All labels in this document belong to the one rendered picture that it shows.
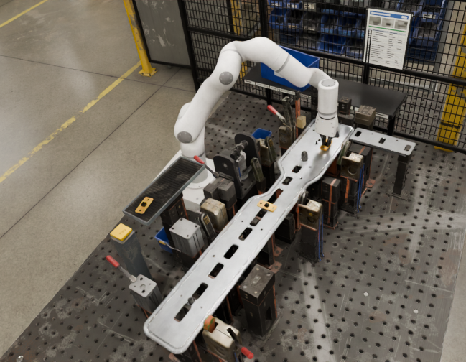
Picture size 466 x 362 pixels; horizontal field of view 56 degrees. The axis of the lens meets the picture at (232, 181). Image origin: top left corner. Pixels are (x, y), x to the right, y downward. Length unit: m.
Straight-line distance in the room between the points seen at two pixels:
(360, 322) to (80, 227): 2.27
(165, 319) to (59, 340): 0.63
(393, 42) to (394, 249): 1.01
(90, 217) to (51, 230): 0.30
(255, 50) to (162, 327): 1.11
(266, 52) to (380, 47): 0.79
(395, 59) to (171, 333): 1.69
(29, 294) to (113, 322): 1.32
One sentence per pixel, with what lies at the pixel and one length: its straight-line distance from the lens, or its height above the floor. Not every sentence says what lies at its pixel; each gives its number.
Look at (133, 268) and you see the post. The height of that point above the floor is 0.97.
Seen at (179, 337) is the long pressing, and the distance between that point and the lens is 1.60.
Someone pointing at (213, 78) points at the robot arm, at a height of 1.45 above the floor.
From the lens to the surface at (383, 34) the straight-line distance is 2.42.
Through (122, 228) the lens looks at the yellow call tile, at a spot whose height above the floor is 1.16.
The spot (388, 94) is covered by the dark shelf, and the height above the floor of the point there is 1.03.
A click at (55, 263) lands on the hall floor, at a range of 3.38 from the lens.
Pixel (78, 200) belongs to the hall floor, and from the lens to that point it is 3.74.
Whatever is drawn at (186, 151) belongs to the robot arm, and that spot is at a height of 1.02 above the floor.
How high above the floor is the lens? 2.38
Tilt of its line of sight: 43 degrees down
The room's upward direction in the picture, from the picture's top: 9 degrees counter-clockwise
